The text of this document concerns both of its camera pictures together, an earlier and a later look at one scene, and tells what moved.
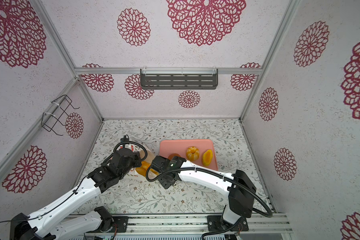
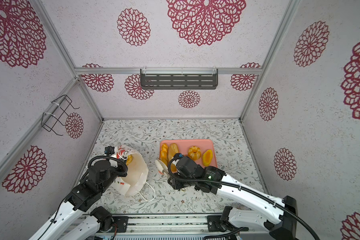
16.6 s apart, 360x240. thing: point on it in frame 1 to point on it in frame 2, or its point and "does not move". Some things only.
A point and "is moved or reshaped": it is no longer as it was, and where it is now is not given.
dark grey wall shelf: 179,78 does not move
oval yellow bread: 207,157 does not move
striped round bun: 192,153 does not move
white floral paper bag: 146,156 to 137,171
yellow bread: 144,167 is moved or reshaped
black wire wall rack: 50,119 does not move
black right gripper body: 164,181 to 179,183
